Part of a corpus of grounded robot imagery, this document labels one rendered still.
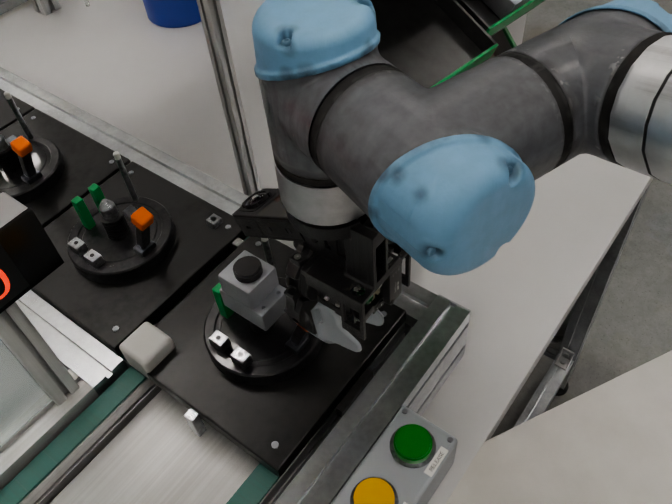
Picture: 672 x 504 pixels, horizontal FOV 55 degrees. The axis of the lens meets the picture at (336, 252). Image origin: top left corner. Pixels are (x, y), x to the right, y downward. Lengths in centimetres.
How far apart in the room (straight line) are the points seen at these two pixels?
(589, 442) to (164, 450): 50
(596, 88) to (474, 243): 11
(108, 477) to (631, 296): 166
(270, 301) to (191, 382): 14
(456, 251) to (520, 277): 64
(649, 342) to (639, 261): 30
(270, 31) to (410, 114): 10
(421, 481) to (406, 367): 14
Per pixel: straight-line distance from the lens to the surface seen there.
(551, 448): 84
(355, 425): 72
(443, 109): 35
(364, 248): 48
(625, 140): 38
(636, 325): 206
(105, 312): 86
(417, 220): 32
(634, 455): 87
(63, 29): 167
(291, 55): 38
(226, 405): 74
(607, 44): 40
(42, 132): 117
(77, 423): 81
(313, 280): 53
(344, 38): 38
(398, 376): 76
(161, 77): 141
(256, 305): 69
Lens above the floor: 161
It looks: 49 degrees down
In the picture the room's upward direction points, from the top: 6 degrees counter-clockwise
